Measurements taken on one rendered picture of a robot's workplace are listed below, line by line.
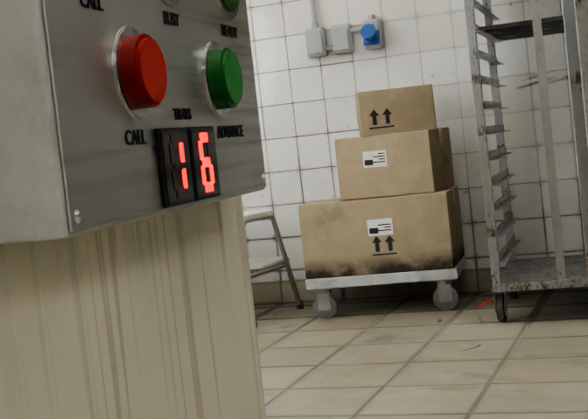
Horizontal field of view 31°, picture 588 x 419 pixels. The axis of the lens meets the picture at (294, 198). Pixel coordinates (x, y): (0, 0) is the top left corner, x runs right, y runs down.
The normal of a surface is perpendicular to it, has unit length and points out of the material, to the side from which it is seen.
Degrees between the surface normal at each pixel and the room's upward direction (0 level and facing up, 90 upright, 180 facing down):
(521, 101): 90
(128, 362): 90
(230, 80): 90
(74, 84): 90
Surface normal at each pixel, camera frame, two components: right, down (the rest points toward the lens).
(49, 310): 0.96, -0.09
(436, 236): -0.22, 0.07
